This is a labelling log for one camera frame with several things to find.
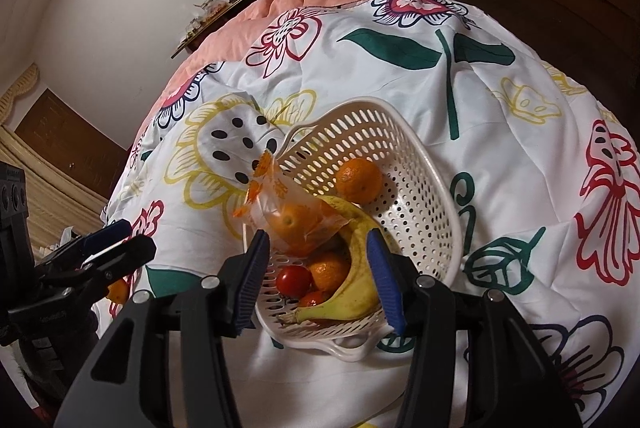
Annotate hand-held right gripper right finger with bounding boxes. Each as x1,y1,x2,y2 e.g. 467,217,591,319
366,229,583,428

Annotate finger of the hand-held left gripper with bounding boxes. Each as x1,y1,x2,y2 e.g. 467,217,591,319
35,219,132,275
42,235,157,299

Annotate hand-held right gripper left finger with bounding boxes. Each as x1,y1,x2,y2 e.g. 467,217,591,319
54,230,272,428

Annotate yellow banana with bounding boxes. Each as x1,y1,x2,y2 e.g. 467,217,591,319
277,194,396,325

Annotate red tomato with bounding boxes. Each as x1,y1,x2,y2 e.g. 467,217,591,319
276,266,314,297

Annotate orange tomato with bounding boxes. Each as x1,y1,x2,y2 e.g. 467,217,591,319
299,290,332,309

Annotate plastic bag of oranges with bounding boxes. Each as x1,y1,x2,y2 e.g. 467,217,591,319
234,151,349,257

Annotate white plastic basket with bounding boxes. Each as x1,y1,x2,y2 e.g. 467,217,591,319
242,96,463,363

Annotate beige curtain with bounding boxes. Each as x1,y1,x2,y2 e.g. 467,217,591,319
0,62,110,256

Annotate brown wooden door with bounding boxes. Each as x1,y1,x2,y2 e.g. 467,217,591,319
14,88,129,199

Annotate white floral blanket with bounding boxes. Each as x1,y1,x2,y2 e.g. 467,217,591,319
30,0,640,428

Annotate pink blanket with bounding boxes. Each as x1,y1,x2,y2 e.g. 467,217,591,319
165,0,381,96

